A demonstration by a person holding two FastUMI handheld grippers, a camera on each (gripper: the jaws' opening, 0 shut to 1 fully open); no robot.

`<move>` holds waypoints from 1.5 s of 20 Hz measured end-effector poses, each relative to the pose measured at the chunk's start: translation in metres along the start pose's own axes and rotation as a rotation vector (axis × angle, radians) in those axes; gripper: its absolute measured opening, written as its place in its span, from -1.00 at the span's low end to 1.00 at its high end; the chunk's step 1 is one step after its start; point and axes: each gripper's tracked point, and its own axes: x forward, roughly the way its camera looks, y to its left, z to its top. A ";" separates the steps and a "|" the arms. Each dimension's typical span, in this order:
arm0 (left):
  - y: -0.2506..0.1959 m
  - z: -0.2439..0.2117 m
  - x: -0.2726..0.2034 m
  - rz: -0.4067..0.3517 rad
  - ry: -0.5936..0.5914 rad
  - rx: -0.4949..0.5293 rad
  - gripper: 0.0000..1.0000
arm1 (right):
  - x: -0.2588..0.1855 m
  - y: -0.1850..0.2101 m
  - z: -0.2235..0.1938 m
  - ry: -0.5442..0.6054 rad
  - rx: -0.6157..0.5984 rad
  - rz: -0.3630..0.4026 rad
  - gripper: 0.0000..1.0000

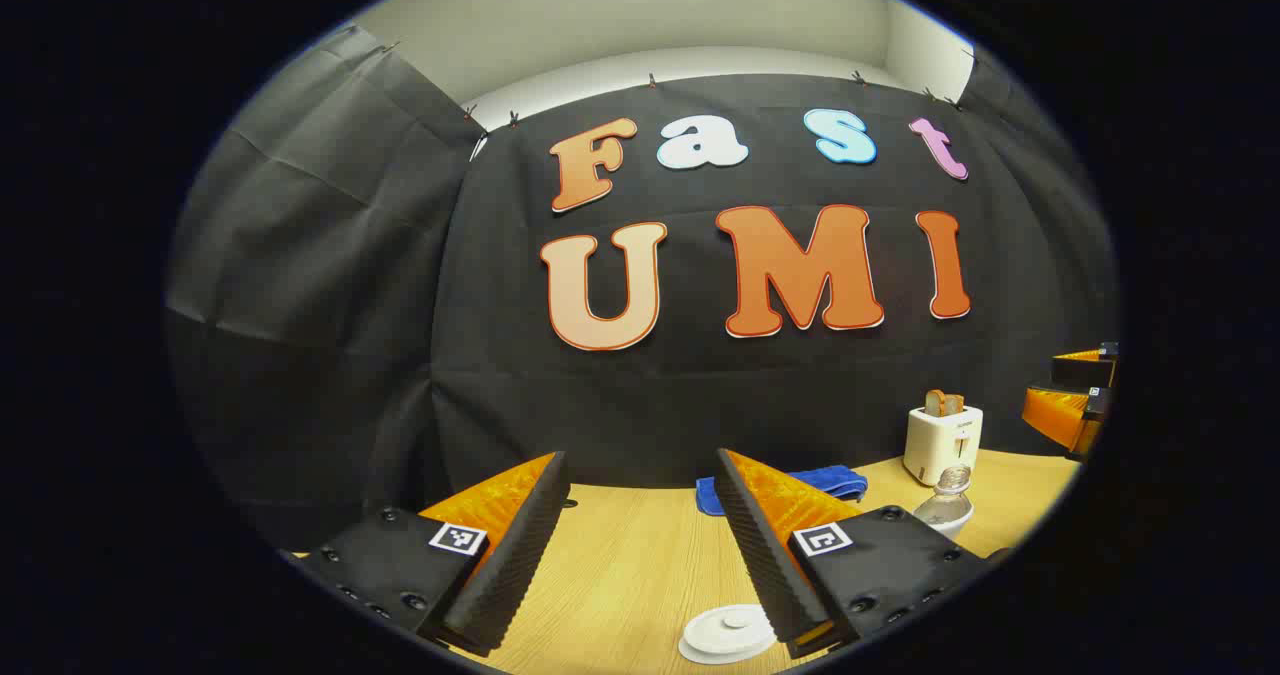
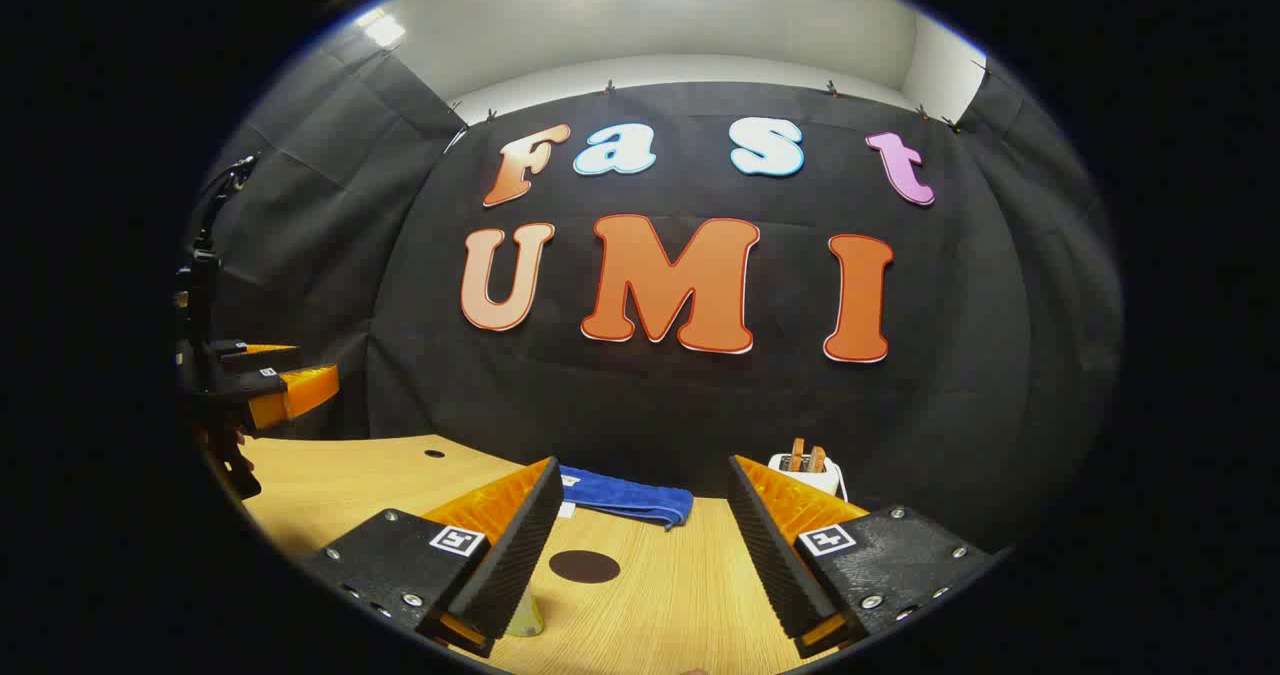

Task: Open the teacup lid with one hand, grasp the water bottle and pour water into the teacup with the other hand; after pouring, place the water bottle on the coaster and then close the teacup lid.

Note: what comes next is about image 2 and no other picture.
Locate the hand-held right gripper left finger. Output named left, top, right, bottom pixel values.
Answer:
left=300, top=456, right=566, bottom=659

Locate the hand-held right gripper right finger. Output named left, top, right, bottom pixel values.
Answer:
left=727, top=454, right=1001, bottom=659

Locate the dark brown round coaster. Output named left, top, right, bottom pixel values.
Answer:
left=548, top=549, right=622, bottom=585

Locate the white toaster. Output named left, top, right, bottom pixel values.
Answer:
left=768, top=452, right=849, bottom=502

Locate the blue towel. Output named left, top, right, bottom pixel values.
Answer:
left=557, top=465, right=695, bottom=531

